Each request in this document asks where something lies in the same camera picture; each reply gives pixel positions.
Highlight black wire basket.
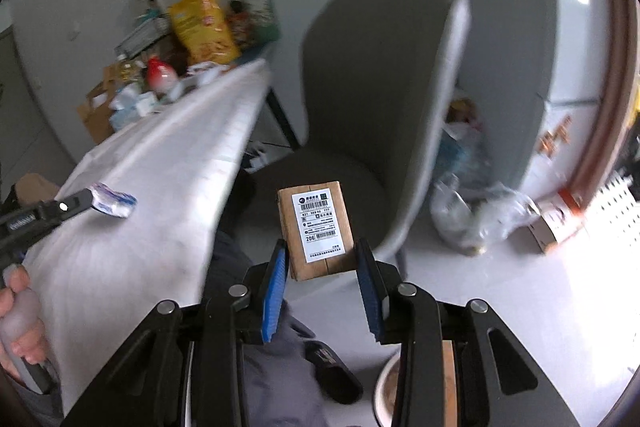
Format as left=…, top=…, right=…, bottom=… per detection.
left=114, top=17, right=173, bottom=58

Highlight small labelled cardboard box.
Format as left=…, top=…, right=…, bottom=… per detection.
left=276, top=179, right=357, bottom=283

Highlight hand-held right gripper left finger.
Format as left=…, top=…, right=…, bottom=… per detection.
left=62, top=238, right=291, bottom=427

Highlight black table leg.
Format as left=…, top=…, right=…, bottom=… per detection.
left=265, top=87, right=306, bottom=152

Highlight pale blue tissue box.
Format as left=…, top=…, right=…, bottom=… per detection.
left=107, top=84, right=161, bottom=130

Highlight white game controller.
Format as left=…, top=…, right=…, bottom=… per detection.
left=172, top=62, right=236, bottom=100

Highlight grey upholstered chair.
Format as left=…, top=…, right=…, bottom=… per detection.
left=235, top=0, right=473, bottom=280

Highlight yellow oil bottle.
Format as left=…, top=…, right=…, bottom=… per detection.
left=114, top=57, right=146, bottom=85

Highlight round brown bin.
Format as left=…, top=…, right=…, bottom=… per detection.
left=372, top=342, right=458, bottom=427

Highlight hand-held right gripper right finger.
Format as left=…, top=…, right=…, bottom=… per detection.
left=354, top=237, right=583, bottom=427

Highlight blue wet wipe packet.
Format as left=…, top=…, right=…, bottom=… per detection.
left=90, top=182, right=138, bottom=219

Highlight orange fridge magnets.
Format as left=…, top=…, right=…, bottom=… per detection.
left=537, top=117, right=573, bottom=158

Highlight person's grey trouser leg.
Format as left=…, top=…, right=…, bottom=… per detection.
left=200, top=227, right=331, bottom=427

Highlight person's left forearm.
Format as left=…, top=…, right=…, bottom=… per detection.
left=0, top=372, right=63, bottom=427

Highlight red white round vase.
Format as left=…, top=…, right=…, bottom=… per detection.
left=145, top=56, right=180, bottom=95

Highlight tan upholstered chair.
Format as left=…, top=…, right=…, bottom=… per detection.
left=10, top=173, right=61, bottom=208

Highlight black slipper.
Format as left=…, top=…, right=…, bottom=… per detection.
left=302, top=341, right=365, bottom=405

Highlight yellow snack bag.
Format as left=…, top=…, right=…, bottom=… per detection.
left=167, top=0, right=242, bottom=65

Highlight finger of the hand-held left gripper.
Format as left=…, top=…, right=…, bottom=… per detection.
left=30, top=187, right=98, bottom=229

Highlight orange white carton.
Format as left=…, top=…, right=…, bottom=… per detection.
left=520, top=188, right=591, bottom=255

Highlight white refrigerator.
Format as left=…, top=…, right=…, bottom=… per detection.
left=520, top=0, right=623, bottom=208

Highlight white pegboard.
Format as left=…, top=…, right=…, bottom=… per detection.
left=592, top=172, right=640, bottom=228

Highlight crumpled clear plastic bag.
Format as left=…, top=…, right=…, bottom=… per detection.
left=430, top=174, right=538, bottom=258

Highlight red patterned box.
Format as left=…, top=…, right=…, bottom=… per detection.
left=230, top=0, right=256, bottom=50

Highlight grey door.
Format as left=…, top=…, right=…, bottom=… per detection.
left=0, top=24, right=76, bottom=195

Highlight person's left hand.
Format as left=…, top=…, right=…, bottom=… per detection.
left=0, top=266, right=51, bottom=380

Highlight open brown cardboard box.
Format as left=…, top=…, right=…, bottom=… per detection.
left=75, top=64, right=126, bottom=145

